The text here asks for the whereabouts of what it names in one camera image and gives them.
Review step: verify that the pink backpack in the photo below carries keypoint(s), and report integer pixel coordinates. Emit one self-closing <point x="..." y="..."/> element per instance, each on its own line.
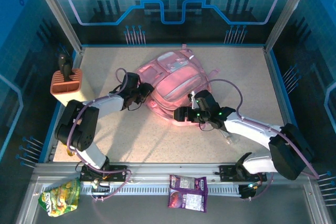
<point x="173" y="82"/>

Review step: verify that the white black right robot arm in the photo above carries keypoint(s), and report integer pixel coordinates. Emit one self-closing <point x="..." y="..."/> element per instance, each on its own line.
<point x="249" y="130"/>

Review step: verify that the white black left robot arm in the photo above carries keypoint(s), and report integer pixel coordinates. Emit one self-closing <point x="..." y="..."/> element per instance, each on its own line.
<point x="78" y="127"/>

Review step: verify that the clear glue tube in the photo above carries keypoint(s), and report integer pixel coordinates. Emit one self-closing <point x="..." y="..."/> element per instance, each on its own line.
<point x="229" y="138"/>

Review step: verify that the orange cream knife block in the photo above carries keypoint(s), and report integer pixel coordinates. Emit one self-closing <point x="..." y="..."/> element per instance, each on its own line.
<point x="76" y="87"/>

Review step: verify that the purple snack packet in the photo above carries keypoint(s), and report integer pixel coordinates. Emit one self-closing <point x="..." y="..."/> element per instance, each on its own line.
<point x="183" y="182"/>
<point x="189" y="200"/>

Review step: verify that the yellow snack wrapper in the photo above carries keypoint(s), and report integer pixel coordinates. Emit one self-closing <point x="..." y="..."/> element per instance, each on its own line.
<point x="70" y="152"/>

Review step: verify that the green snack bag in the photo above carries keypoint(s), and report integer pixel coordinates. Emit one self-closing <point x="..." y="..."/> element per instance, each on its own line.
<point x="59" y="197"/>

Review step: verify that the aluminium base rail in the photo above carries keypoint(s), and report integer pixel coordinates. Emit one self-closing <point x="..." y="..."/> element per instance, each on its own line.
<point x="157" y="167"/>

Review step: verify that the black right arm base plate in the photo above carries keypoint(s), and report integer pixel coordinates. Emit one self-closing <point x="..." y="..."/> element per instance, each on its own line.
<point x="225" y="172"/>

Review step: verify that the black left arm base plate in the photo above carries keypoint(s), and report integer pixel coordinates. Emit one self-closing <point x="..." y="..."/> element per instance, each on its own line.
<point x="119" y="170"/>

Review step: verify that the aluminium frame post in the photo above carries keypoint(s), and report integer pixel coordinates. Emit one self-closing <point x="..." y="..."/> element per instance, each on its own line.
<point x="287" y="14"/>
<point x="60" y="14"/>

